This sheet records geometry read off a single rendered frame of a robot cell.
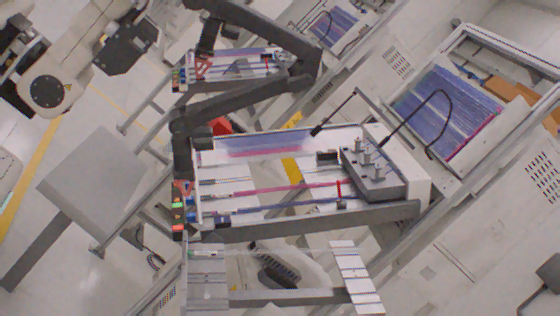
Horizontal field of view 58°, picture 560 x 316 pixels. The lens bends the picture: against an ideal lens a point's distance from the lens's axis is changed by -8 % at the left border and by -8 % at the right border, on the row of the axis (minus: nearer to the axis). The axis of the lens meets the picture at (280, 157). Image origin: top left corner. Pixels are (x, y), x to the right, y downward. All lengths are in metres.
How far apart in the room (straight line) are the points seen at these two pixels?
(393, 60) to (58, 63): 2.08
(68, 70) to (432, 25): 4.03
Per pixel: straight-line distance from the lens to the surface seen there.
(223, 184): 1.93
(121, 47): 1.56
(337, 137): 2.25
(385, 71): 3.19
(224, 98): 1.54
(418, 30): 5.13
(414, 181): 1.78
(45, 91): 1.65
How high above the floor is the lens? 1.35
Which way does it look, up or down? 11 degrees down
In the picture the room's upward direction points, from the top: 46 degrees clockwise
